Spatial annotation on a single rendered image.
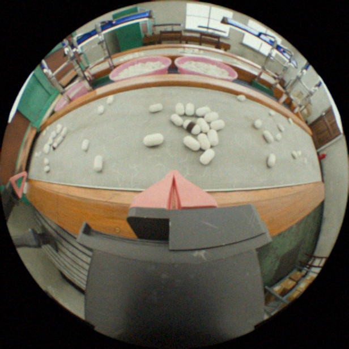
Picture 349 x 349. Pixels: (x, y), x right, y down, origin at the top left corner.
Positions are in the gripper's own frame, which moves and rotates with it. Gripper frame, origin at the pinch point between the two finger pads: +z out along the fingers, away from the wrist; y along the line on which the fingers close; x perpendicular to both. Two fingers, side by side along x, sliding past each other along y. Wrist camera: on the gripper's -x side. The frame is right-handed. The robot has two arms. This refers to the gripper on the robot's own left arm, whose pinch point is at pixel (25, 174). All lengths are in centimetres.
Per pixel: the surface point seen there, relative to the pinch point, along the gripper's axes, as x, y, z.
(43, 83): -49, 45, 37
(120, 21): -64, -16, 43
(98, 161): 4.4, -28.3, 10.8
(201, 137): 2, -49, 14
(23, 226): 56, 145, -35
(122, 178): 7.7, -33.9, 9.6
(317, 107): -147, -497, 166
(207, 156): 4, -50, 11
